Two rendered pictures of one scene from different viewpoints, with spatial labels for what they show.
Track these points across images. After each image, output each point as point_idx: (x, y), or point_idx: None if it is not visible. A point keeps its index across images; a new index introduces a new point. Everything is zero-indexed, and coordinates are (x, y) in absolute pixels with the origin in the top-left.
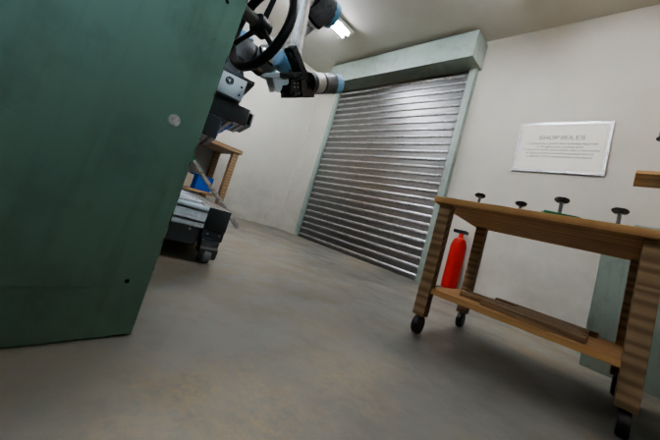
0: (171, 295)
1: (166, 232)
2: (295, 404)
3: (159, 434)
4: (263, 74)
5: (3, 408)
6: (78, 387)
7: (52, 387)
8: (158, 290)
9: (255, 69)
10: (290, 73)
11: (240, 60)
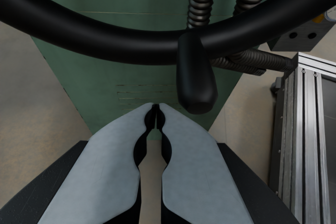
0: (144, 183)
1: (83, 119)
2: (5, 185)
3: (35, 130)
4: (159, 104)
5: (71, 104)
6: (70, 118)
7: (74, 113)
8: (154, 177)
9: (118, 62)
10: (5, 210)
11: (211, 25)
